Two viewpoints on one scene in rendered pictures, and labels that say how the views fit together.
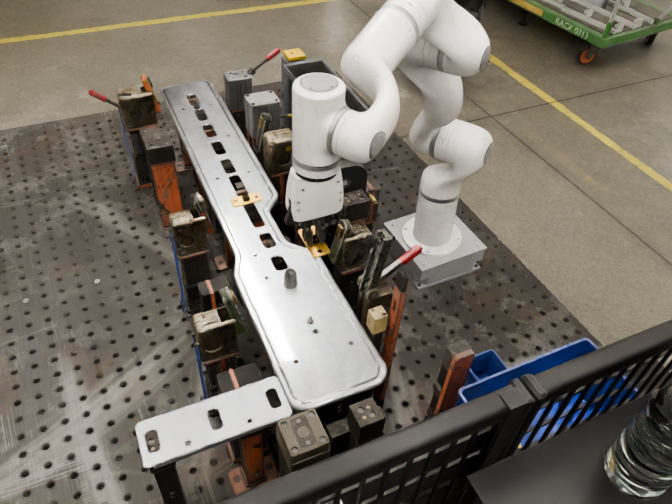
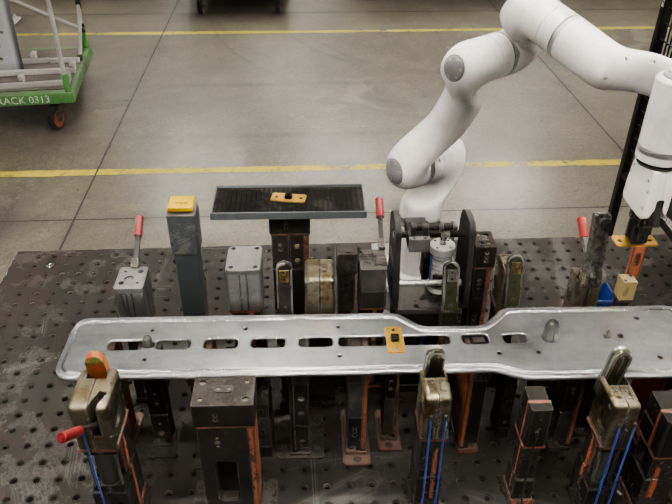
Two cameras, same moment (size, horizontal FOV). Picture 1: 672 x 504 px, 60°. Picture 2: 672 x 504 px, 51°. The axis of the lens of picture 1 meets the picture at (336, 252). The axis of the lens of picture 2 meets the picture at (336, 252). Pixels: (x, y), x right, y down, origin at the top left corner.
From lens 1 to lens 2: 1.62 m
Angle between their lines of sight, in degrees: 50
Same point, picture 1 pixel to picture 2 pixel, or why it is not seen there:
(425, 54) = (505, 65)
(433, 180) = (432, 203)
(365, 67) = (637, 61)
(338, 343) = (636, 325)
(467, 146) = (457, 149)
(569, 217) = (266, 238)
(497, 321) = not seen: hidden behind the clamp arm
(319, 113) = not seen: outside the picture
